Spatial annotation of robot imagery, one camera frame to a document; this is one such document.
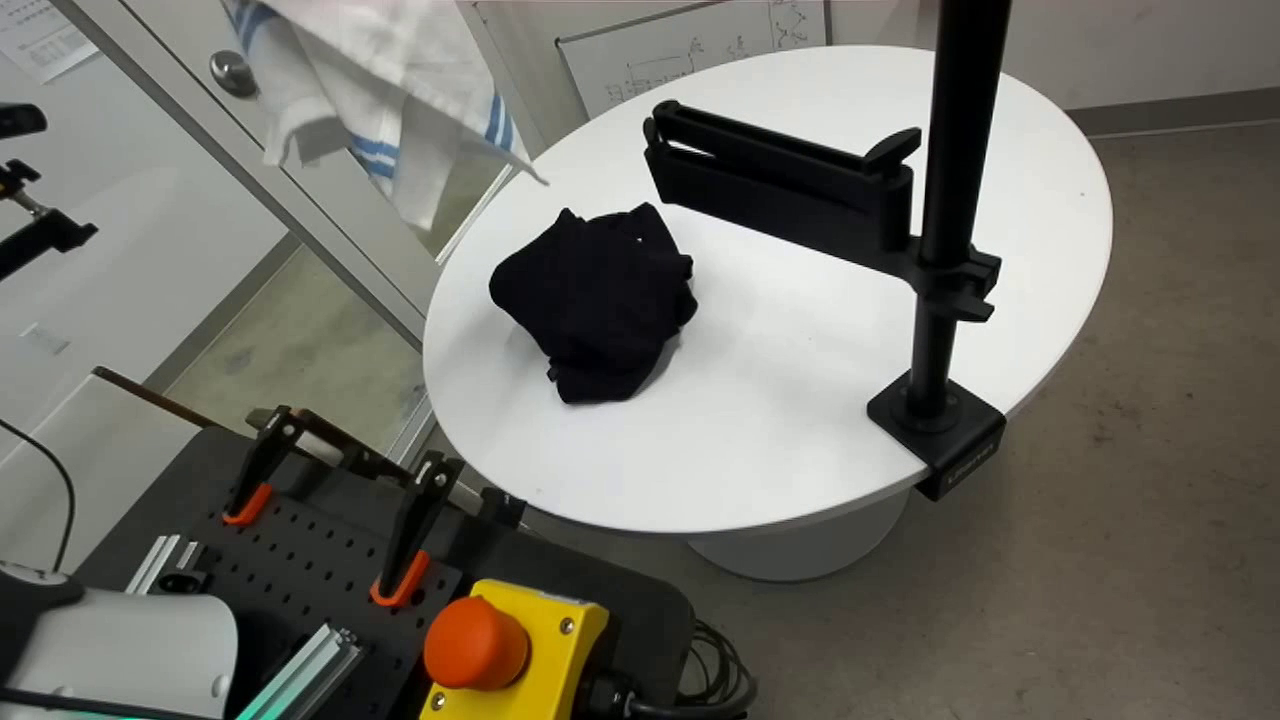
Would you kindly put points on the white towel with blue stripes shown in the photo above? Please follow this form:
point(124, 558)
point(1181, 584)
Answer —
point(387, 83)

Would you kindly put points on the black clamp-on pole stand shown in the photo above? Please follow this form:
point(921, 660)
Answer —
point(855, 202)

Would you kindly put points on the yellow emergency stop box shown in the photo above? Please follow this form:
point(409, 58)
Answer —
point(514, 652)

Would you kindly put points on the whiteboard panel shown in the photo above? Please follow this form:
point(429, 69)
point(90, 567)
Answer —
point(692, 51)

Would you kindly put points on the white round table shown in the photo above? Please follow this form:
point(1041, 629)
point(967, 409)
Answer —
point(772, 443)

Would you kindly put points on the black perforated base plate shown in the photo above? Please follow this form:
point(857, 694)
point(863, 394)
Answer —
point(313, 561)

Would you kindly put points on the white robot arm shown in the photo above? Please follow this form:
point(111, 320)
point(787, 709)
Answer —
point(114, 648)

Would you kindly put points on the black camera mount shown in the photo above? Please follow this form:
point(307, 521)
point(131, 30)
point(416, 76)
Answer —
point(32, 222)

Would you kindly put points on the small aluminium extrusion piece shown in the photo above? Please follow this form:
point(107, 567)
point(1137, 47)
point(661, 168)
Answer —
point(163, 561)

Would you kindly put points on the black folded cloth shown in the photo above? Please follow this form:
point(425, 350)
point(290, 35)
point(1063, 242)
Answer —
point(589, 307)

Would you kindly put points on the white glass door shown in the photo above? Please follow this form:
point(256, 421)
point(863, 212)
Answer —
point(200, 83)

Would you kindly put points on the white paper sheet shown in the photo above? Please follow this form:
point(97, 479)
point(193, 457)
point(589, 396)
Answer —
point(40, 35)

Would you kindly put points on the aluminium extrusion profile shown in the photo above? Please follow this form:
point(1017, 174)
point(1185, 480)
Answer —
point(307, 672)

